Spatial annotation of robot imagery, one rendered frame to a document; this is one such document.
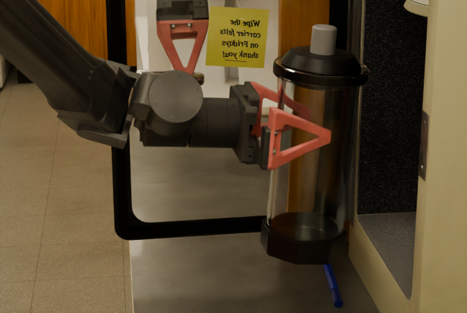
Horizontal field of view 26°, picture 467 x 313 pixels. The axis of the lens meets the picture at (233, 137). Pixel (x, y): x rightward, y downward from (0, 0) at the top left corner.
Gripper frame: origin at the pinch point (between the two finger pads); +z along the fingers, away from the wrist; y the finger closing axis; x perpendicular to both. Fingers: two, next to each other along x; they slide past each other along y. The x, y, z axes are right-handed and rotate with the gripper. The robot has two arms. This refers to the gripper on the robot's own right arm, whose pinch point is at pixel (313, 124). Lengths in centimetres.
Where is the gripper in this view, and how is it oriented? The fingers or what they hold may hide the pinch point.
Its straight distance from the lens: 117.1
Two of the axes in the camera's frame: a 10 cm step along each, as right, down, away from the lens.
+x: -0.7, 9.6, 2.9
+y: -1.7, -2.9, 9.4
